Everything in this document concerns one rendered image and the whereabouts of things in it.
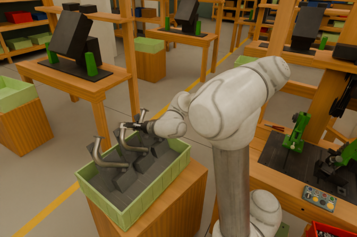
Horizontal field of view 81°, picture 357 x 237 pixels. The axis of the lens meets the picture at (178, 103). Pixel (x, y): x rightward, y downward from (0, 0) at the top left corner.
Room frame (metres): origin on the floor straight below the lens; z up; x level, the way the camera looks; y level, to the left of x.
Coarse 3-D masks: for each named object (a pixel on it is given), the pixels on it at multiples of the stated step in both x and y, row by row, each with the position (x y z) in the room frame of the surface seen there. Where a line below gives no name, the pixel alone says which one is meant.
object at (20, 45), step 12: (0, 0) 5.01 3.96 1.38; (12, 0) 5.22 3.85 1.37; (24, 0) 5.45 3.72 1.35; (12, 12) 5.57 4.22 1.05; (24, 12) 5.71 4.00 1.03; (0, 24) 5.10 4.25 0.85; (12, 24) 5.13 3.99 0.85; (24, 24) 5.29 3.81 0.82; (36, 24) 5.52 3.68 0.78; (48, 24) 6.28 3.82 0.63; (0, 36) 4.80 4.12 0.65; (36, 36) 5.88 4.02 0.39; (48, 36) 5.79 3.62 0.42; (0, 48) 4.76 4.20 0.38; (12, 48) 5.13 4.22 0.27; (24, 48) 5.17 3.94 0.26; (36, 48) 5.36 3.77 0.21
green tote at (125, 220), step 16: (176, 144) 1.13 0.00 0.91; (176, 160) 0.93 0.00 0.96; (80, 176) 0.79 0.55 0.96; (160, 176) 0.80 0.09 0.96; (176, 176) 0.94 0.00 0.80; (96, 192) 0.69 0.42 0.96; (144, 192) 0.70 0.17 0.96; (160, 192) 0.80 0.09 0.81; (112, 208) 0.61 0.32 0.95; (128, 208) 0.61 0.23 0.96; (144, 208) 0.69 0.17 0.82; (128, 224) 0.60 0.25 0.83
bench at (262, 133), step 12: (264, 120) 1.50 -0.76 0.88; (264, 132) 1.33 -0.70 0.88; (288, 132) 1.34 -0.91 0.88; (252, 144) 1.19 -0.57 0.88; (264, 144) 1.19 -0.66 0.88; (324, 144) 1.21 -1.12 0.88; (336, 144) 1.21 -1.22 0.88; (252, 156) 1.06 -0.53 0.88; (216, 204) 0.97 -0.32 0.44; (216, 216) 0.96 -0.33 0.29
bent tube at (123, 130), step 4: (124, 128) 0.98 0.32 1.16; (120, 132) 0.97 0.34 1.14; (124, 132) 0.97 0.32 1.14; (120, 136) 0.95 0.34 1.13; (124, 136) 0.96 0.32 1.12; (120, 140) 0.93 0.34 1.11; (124, 140) 0.94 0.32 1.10; (124, 144) 0.93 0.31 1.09; (124, 148) 0.92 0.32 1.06; (128, 148) 0.93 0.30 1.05; (132, 148) 0.95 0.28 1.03; (136, 148) 0.97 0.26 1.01; (140, 148) 0.99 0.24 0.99; (144, 148) 1.02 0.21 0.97; (144, 152) 1.01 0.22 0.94
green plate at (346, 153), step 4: (356, 140) 0.91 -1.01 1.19; (352, 144) 0.91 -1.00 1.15; (356, 144) 0.88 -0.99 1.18; (344, 148) 0.94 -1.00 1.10; (348, 148) 0.90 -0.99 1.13; (352, 148) 0.87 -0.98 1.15; (356, 148) 0.85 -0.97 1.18; (344, 152) 0.90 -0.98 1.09; (348, 152) 0.87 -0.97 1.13; (352, 152) 0.85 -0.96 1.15; (356, 152) 0.83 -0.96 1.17; (344, 156) 0.87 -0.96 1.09; (348, 156) 0.84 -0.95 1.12; (352, 156) 0.83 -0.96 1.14; (356, 156) 0.83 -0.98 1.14; (356, 160) 0.82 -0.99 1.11
